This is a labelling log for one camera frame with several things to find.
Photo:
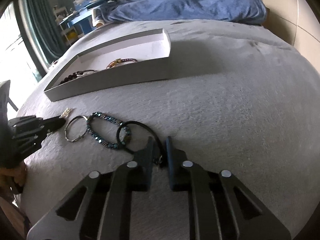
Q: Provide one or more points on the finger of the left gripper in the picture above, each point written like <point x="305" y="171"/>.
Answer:
<point x="52" y="124"/>

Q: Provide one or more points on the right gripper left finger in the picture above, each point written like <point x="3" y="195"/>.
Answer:
<point x="99" y="206"/>

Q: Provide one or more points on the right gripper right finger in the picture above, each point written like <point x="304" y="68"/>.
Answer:
<point x="220" y="205"/>

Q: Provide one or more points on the left hand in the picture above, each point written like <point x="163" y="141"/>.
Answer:
<point x="18" y="174"/>

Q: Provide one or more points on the teal curtain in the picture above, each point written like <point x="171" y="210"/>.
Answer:
<point x="46" y="29"/>

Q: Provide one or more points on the white shelf rack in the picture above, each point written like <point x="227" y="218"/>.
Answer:
<point x="62" y="17"/>

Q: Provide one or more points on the grey bed cover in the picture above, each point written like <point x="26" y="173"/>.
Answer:
<point x="241" y="99"/>

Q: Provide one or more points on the grey shallow cardboard tray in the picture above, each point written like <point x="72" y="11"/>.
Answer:
<point x="135" y="58"/>

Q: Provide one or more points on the blue desk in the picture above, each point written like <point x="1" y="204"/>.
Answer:
<point x="82" y="15"/>

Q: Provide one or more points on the blue blanket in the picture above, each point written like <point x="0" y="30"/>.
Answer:
<point x="251" y="12"/>

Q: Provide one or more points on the window frame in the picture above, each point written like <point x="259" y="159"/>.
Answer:
<point x="20" y="59"/>

